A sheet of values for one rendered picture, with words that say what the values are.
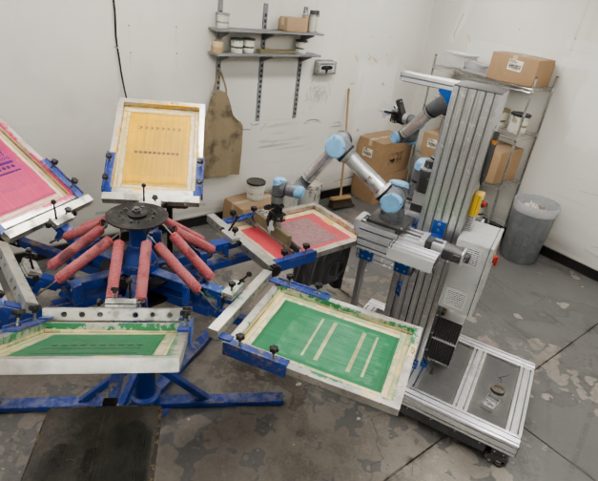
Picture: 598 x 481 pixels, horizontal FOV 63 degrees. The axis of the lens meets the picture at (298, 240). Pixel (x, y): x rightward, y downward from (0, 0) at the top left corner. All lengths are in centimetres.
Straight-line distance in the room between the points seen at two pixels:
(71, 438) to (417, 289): 211
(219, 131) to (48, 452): 362
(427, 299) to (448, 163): 87
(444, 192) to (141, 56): 278
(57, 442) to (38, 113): 293
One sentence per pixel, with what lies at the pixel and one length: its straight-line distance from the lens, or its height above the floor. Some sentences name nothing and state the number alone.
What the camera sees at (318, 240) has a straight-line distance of 317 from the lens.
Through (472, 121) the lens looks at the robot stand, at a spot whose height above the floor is 187.
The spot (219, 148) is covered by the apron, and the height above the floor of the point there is 84.
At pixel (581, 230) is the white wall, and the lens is 593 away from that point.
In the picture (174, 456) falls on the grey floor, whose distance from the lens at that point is 308.
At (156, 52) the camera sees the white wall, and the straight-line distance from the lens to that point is 457.
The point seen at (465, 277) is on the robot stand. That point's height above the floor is 101.
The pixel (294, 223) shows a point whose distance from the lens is 333.
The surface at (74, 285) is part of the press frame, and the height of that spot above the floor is 104.
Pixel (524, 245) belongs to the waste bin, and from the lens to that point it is 566.
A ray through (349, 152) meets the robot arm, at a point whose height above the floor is 164.
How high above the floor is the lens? 243
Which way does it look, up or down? 28 degrees down
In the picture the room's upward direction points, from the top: 7 degrees clockwise
